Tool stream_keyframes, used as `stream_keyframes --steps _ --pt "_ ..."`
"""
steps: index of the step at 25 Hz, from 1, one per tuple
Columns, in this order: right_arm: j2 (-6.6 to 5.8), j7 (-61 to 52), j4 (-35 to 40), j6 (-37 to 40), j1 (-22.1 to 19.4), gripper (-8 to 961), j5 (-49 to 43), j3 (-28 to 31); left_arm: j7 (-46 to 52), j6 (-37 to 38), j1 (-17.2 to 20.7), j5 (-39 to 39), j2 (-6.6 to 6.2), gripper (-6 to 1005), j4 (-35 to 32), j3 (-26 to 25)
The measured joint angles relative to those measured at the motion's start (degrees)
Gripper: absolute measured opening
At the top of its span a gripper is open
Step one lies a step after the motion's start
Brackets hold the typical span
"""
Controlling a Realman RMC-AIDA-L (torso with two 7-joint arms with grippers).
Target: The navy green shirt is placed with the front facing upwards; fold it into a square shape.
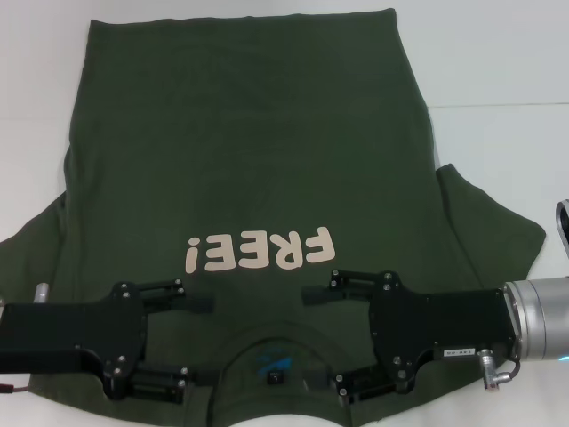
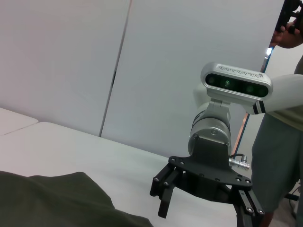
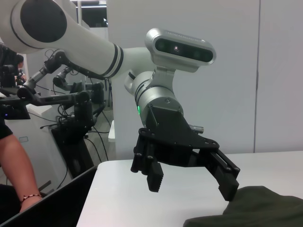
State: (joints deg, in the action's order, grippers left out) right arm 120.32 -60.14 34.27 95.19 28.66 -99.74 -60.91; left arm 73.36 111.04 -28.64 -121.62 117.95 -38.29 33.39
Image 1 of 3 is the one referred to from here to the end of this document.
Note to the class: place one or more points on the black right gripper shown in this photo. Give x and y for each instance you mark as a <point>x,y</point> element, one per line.
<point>435,320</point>

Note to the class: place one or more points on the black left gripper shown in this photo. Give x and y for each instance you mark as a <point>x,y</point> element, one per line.
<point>66,324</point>

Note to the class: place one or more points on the dark green FREE T-shirt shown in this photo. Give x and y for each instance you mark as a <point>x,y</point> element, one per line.
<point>249,133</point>

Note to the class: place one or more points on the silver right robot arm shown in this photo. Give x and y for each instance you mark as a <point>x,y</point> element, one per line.
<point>542,316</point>

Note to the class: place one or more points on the silver right wrist elbow connector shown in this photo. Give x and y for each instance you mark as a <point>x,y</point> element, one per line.
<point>489,371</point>

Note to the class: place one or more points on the silver left wrist straight plug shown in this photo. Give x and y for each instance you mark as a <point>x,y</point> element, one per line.
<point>42,292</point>

